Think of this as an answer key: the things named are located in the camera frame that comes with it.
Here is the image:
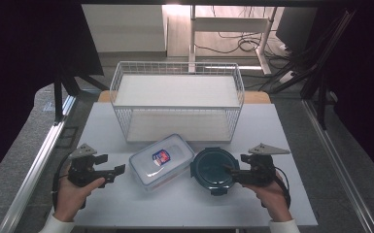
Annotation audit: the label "aluminium rail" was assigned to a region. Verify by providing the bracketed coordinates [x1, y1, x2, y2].
[301, 99, 374, 233]
[0, 95, 78, 233]

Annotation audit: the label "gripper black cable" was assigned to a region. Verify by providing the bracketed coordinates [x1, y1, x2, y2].
[273, 166, 292, 209]
[51, 151, 76, 212]

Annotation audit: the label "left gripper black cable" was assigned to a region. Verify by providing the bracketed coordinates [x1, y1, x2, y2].
[51, 151, 76, 212]

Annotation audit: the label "person's right hand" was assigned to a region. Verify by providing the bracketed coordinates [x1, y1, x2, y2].
[242, 171, 293, 223]

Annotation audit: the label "person's left hand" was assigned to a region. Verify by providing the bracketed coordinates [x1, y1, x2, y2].
[53, 164, 106, 223]

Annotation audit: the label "white wire shelf rack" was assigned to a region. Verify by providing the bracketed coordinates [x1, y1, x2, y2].
[109, 60, 246, 144]

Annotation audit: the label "white cabinet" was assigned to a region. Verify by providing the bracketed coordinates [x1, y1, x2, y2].
[81, 4, 169, 53]

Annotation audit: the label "white metal desk frame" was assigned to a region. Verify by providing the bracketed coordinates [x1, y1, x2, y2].
[187, 4, 278, 76]

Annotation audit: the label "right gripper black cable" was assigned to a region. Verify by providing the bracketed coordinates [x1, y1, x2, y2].
[273, 166, 292, 209]

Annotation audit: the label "clear rectangular food container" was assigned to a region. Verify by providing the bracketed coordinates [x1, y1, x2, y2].
[128, 133, 196, 192]

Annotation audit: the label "dark curtain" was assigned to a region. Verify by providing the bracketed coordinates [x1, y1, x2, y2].
[0, 0, 105, 189]
[315, 0, 374, 187]

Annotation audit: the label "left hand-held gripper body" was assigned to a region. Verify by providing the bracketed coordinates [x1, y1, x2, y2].
[67, 143, 115, 189]

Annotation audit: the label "person's right white sleeve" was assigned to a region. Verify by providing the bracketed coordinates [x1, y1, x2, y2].
[268, 218, 301, 233]

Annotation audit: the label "dark monitor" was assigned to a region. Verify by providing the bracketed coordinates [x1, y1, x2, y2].
[275, 7, 319, 54]

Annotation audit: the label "white power strip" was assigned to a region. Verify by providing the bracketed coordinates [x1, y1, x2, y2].
[278, 70, 296, 84]

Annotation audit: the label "person's left white sleeve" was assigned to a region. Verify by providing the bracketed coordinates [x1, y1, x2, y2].
[38, 213, 76, 233]

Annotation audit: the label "black floor cables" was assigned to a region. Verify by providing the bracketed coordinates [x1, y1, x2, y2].
[193, 5, 294, 60]

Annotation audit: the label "round dark teal lid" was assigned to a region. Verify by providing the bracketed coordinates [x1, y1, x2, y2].
[189, 147, 242, 197]

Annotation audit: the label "black metal stand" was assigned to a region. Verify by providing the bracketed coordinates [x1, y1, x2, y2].
[261, 9, 357, 131]
[52, 57, 110, 126]

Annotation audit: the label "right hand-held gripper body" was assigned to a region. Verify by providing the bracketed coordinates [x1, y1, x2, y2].
[236, 143, 291, 187]

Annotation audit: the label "person's white sleeve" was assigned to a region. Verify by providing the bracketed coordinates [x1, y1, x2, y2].
[38, 213, 76, 233]
[268, 218, 301, 233]

